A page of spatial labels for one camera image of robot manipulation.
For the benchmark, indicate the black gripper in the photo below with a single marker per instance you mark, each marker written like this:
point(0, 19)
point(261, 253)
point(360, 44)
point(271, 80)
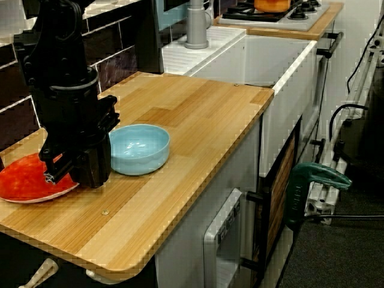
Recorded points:
point(72, 117)

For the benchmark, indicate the light blue bowl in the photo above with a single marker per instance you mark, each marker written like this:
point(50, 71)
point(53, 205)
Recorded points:
point(141, 162)

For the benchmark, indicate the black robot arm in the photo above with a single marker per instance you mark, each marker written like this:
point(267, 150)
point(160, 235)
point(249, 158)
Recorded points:
point(57, 39)

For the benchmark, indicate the red plate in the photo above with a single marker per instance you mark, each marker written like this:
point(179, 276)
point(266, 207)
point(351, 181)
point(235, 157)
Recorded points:
point(21, 183)

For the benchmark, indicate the dark grey cabinet panel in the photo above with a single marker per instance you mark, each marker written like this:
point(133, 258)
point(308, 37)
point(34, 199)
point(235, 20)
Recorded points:
point(150, 45)

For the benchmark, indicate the cream shelf ledge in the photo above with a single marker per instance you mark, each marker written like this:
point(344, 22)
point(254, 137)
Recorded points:
point(105, 9)

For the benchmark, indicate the white dishwasher door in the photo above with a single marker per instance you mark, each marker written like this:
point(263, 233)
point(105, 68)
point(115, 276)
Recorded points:
point(222, 240)

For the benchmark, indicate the white container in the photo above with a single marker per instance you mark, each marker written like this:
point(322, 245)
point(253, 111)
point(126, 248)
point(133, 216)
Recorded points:
point(12, 15)

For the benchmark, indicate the grey toy faucet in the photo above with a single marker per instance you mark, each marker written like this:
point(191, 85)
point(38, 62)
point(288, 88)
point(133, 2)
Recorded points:
point(196, 30)

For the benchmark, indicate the wooden slat crate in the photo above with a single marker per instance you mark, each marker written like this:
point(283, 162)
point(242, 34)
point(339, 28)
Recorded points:
point(280, 186)

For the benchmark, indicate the black burner grate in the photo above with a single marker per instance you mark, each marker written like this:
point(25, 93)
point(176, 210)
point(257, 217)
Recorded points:
point(240, 13)

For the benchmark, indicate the green clamp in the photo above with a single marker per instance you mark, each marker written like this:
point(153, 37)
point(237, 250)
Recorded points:
point(303, 186)

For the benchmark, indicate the white sink unit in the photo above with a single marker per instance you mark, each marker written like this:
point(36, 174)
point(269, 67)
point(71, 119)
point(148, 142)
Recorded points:
point(294, 99)

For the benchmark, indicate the white oven door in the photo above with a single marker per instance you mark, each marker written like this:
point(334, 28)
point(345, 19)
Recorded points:
point(312, 114)

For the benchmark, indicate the wooden stove countertop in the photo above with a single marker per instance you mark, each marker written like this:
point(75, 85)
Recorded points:
point(285, 33)

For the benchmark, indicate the orange pot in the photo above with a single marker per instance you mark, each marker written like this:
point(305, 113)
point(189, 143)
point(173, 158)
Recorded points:
point(271, 5)

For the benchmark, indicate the grey stove top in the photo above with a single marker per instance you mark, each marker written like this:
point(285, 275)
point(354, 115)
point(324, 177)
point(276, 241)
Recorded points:
point(300, 24)

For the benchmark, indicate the black stove knob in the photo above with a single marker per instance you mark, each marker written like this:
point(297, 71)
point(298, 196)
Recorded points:
point(310, 4)
point(298, 14)

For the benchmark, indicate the black metal cabinet frame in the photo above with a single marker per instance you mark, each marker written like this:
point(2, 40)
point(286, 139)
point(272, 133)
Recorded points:
point(264, 210)

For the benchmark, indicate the silver aluminium frame rail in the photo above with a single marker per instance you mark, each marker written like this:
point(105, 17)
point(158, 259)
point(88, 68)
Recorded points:
point(321, 207)

